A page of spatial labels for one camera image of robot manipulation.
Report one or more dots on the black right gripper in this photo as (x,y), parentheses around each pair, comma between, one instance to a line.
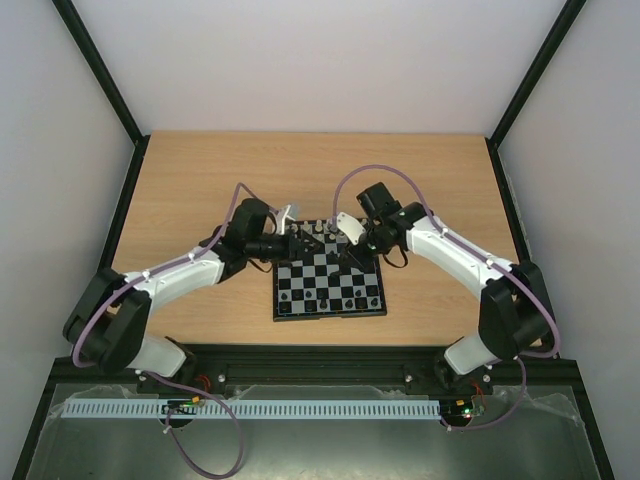
(360,247)

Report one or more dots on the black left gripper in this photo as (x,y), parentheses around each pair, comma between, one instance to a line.
(298,253)

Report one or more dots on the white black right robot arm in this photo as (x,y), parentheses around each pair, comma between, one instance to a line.
(515,316)

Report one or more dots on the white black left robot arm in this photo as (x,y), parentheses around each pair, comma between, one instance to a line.
(108,327)

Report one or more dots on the black and grey chessboard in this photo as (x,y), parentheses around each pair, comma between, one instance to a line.
(317,278)

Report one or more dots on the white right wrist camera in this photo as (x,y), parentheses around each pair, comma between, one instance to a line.
(350,227)

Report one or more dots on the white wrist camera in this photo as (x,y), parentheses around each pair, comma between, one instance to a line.
(285,215)
(350,227)

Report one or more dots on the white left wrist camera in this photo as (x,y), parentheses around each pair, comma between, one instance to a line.
(285,215)

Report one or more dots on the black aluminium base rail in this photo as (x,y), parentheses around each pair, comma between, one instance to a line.
(412,370)

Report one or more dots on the grey slotted cable duct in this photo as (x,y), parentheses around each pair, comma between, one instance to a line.
(87,408)

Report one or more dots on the black right frame post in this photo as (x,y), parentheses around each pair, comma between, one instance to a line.
(546,52)

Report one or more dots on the black frame post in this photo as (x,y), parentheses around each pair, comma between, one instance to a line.
(546,52)
(73,22)

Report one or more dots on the black left frame post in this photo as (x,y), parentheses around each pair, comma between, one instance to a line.
(73,22)

